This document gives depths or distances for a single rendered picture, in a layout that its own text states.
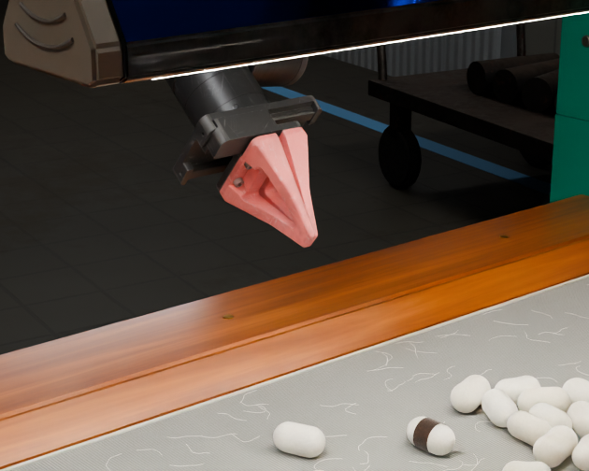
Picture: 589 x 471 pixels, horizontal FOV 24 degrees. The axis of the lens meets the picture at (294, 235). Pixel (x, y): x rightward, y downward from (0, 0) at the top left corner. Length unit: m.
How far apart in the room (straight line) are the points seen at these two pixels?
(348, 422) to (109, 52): 0.45
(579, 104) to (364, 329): 0.42
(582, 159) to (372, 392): 0.49
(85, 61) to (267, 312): 0.53
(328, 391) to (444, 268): 0.22
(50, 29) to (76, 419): 0.40
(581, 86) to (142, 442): 0.65
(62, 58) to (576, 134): 0.89
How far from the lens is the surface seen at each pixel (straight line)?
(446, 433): 0.90
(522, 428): 0.93
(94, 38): 0.57
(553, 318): 1.15
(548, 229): 1.29
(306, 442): 0.89
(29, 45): 0.61
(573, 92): 1.40
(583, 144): 1.40
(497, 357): 1.06
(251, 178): 0.97
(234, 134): 0.94
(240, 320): 1.06
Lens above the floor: 1.16
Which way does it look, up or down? 18 degrees down
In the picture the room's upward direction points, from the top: straight up
